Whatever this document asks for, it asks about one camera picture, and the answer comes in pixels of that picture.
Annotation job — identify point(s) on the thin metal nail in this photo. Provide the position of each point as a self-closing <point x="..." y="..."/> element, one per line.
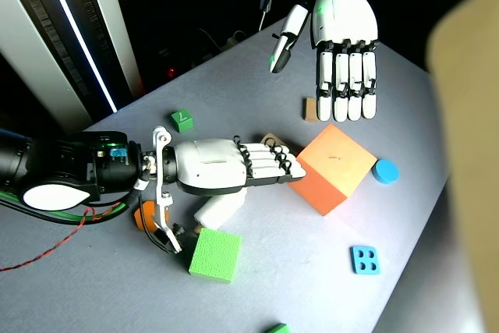
<point x="334" y="158"/>

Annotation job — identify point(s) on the green letter cube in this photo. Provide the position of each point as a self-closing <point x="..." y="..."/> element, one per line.
<point x="186" y="125"/>

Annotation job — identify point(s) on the LED light strip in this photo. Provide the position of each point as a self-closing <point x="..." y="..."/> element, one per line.
<point x="79" y="32"/>

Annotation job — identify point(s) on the wooden mallet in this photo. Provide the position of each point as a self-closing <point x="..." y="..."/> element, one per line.
<point x="269" y="137"/>

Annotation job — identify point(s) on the light blue round piece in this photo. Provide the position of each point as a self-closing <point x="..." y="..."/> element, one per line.
<point x="385" y="169"/>

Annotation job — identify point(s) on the beige blurred panel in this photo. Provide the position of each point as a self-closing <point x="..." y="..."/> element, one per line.
<point x="468" y="153"/>

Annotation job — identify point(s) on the orange hexagon block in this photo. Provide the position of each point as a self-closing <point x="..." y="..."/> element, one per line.
<point x="142" y="216"/>

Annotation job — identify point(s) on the small green block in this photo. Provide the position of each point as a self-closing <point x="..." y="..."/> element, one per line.
<point x="278" y="329"/>

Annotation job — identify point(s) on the large orange foam block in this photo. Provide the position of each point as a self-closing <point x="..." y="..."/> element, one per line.
<point x="343" y="177"/>

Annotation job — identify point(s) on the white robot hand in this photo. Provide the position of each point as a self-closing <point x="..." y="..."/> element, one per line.
<point x="210" y="161"/>
<point x="345" y="17"/>

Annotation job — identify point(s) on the white frame post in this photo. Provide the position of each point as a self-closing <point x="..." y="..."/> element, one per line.
<point x="23" y="36"/>

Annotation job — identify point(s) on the green textured foam cube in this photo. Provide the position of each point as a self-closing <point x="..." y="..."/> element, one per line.
<point x="214" y="251"/>

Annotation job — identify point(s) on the small wooden block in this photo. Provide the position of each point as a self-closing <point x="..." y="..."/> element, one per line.
<point x="310" y="108"/>

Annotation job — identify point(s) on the blue four-hole square block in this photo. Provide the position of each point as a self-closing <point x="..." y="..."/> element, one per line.
<point x="366" y="260"/>

